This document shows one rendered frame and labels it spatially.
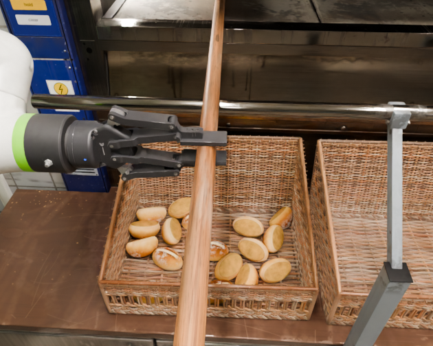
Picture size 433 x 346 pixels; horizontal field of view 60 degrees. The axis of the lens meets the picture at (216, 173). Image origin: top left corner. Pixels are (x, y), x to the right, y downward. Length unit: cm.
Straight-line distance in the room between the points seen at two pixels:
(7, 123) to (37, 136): 5
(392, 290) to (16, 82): 75
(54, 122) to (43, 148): 4
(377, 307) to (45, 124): 69
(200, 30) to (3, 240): 91
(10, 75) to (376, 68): 93
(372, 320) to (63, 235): 95
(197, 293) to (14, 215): 114
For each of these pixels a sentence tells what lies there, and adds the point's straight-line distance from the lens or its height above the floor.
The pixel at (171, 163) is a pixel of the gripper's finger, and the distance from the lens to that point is 60.
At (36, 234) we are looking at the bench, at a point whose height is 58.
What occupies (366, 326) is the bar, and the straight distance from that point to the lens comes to 92.
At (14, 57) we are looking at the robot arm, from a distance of 69.
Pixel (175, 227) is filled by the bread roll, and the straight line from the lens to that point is 121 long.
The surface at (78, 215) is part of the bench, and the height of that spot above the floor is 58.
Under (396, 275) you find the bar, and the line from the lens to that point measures 79.
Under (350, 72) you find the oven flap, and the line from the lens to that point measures 118.
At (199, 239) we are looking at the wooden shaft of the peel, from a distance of 44.
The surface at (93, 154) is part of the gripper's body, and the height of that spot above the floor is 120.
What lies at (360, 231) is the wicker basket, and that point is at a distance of 135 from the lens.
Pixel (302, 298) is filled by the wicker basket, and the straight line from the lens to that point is 102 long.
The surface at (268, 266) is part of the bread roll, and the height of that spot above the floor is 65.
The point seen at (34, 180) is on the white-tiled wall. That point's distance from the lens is 158.
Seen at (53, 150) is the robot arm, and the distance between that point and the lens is 60.
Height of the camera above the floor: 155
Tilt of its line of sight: 41 degrees down
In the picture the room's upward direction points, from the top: straight up
